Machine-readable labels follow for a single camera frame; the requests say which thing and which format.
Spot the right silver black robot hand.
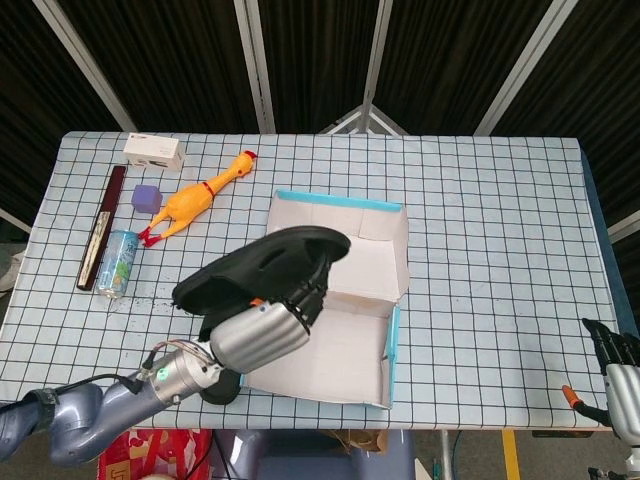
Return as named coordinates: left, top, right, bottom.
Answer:
left=561, top=317, right=640, bottom=441

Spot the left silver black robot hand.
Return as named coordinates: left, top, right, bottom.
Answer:
left=209, top=249, right=335, bottom=375

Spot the black rubber slipper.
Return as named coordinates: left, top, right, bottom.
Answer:
left=198, top=312, right=242, bottom=407
left=171, top=225, right=353, bottom=317

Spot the light blue cardboard shoe box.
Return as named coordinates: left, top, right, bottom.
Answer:
left=239, top=188, right=410, bottom=410

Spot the red patterned shopping bag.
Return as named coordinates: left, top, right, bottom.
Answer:
left=97, top=427, right=214, bottom=480

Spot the dark red long fan box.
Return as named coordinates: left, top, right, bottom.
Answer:
left=76, top=165, right=129, bottom=293

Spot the small white product box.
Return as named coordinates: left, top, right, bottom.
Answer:
left=123, top=132, right=187, bottom=173

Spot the blue-grey plastic chair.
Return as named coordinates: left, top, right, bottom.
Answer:
left=212, top=428, right=416, bottom=480

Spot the brown paper bag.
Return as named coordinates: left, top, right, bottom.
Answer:
left=324, top=428, right=390, bottom=456

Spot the yellow rubber chicken toy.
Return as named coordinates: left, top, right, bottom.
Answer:
left=137, top=149, right=260, bottom=249

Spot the light blue drink can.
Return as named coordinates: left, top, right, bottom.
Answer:
left=94, top=228, right=140, bottom=300

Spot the white metal screen bar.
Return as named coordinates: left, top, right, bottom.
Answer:
left=607, top=209, right=640, bottom=245
left=0, top=207, right=32, bottom=235

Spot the purple foam cube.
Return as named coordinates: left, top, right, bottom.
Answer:
left=130, top=183, right=164, bottom=216

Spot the grey metal table leg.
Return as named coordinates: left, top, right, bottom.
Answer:
left=438, top=429, right=454, bottom=480

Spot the white triangular screen foot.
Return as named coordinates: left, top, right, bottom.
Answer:
left=318, top=103, right=410, bottom=135

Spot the black floor cable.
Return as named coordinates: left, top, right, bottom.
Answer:
left=187, top=429, right=231, bottom=480

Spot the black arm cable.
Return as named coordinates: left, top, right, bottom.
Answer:
left=52, top=372, right=152, bottom=401

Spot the thin blue cable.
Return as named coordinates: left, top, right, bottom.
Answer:
left=452, top=429, right=466, bottom=476

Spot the white metal screen post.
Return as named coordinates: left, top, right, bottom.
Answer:
left=473, top=0, right=571, bottom=136
left=358, top=0, right=396, bottom=132
left=32, top=0, right=139, bottom=134
left=233, top=0, right=277, bottom=134

